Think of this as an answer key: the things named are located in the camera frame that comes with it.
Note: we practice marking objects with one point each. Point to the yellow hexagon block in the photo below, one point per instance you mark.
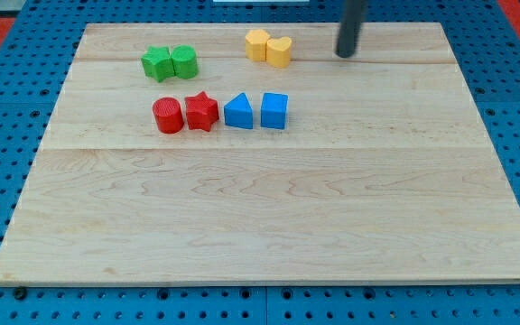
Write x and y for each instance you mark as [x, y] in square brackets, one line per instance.
[255, 44]

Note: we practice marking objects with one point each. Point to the red star block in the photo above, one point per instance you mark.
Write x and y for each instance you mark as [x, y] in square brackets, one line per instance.
[201, 111]

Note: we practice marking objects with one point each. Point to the red cylinder block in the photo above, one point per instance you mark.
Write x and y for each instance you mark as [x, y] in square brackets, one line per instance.
[168, 116]

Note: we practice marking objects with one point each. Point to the yellow heart block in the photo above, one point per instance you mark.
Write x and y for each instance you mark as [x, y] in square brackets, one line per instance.
[278, 52]

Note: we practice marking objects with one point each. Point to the green star block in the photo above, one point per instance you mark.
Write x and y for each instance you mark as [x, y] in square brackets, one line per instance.
[157, 63]

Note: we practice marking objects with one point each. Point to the blue cube block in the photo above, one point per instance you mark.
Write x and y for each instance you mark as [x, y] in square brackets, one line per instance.
[274, 110]

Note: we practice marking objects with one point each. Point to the green cylinder block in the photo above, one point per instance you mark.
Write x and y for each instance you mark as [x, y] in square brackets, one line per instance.
[184, 60]

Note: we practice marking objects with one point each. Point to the light wooden board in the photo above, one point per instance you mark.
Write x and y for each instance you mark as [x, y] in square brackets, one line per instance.
[384, 174]

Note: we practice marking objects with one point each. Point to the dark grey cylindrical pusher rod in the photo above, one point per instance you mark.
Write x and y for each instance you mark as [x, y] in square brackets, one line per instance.
[351, 20]

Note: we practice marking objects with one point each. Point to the blue triangle block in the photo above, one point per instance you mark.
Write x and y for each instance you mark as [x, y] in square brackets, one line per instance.
[238, 112]

